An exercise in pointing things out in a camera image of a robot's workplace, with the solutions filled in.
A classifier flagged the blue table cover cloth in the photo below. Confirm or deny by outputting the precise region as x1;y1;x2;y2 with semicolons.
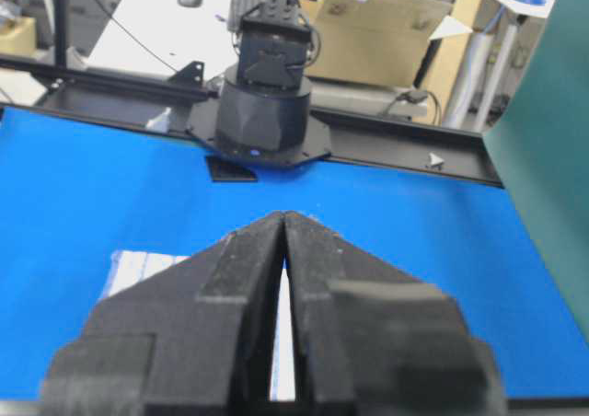
1;108;588;400

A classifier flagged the small black square plate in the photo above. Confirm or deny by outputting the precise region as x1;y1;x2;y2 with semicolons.
205;156;258;183

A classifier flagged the dark green board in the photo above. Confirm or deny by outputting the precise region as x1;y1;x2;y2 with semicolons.
483;0;588;335

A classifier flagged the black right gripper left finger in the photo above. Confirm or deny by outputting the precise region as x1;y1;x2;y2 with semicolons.
40;212;282;415

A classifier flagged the brown cardboard box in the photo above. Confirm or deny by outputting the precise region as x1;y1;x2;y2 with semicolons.
301;0;472;113

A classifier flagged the black aluminium frame rail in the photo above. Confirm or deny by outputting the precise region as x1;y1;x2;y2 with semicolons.
1;56;502;187

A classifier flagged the white side table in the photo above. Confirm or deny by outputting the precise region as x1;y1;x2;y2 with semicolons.
87;0;237;80

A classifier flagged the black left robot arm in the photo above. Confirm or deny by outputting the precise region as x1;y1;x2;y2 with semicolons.
187;0;332;168

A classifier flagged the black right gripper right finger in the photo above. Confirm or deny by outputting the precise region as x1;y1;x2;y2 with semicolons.
284;212;506;415

